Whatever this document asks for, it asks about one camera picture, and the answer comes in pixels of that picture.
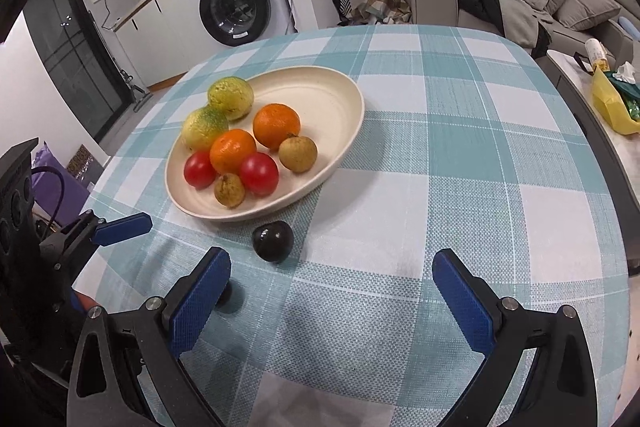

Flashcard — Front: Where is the small red tomato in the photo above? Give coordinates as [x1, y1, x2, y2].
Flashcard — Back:
[183, 150, 217, 190]

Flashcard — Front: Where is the small brown pear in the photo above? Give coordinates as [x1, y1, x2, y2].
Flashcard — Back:
[214, 173, 246, 208]
[278, 135, 318, 173]

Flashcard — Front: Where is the yellow-green guava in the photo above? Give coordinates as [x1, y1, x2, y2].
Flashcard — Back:
[180, 105, 229, 152]
[207, 76, 254, 121]

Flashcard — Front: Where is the large red tomato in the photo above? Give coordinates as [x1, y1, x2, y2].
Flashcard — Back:
[239, 153, 280, 197]

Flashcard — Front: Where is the large orange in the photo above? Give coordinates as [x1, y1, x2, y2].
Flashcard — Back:
[253, 103, 300, 150]

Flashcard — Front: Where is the purple bag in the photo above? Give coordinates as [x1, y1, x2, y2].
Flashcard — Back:
[32, 144, 89, 227]

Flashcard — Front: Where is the dark plum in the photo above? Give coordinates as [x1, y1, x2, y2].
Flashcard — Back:
[215, 282, 232, 308]
[252, 220, 294, 263]

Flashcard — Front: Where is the dark glass door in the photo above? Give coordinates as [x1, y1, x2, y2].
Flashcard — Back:
[23, 0, 130, 141]

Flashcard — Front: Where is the teal checkered tablecloth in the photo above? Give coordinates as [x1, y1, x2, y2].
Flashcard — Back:
[76, 26, 629, 426]

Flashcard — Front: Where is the white side table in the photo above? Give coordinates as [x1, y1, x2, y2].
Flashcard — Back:
[537, 50, 639, 275]

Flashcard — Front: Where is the cream round plate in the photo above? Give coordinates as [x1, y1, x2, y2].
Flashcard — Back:
[165, 66, 364, 222]

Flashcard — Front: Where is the yellow bag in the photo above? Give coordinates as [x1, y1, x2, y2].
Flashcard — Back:
[591, 69, 640, 135]

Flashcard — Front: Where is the white bottle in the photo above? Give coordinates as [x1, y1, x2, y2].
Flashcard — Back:
[585, 38, 611, 72]

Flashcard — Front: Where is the plaid cloth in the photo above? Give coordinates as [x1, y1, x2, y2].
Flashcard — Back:
[348, 0, 412, 25]

